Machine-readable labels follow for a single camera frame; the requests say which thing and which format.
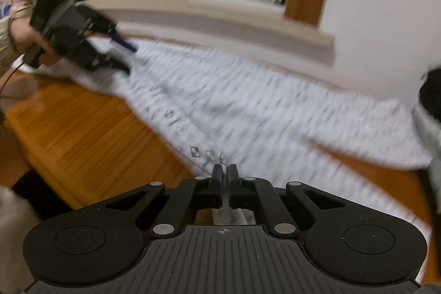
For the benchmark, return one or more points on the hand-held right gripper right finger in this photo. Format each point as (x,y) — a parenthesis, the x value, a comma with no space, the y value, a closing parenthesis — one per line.
(233,187)

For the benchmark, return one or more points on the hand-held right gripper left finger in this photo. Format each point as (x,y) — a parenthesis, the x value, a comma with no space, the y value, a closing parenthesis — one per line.
(219,187)

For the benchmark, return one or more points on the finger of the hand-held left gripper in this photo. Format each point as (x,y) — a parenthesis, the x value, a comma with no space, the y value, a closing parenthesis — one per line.
(124,43)
(119,65)

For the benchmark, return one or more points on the white patterned pajama pants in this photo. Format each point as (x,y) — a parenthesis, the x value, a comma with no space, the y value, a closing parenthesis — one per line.
(258,108)

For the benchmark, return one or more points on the person's left hand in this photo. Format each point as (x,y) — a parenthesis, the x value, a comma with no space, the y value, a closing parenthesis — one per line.
(26,34)

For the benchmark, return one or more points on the cream window sill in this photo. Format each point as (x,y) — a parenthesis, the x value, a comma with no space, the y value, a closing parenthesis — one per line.
(224,25)

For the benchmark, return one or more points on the dark cloth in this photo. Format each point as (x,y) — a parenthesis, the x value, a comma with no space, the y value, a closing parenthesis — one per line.
(41,194)

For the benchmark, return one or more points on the pale fluffy clothing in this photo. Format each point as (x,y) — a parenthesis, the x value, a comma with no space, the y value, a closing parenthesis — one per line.
(15,239)

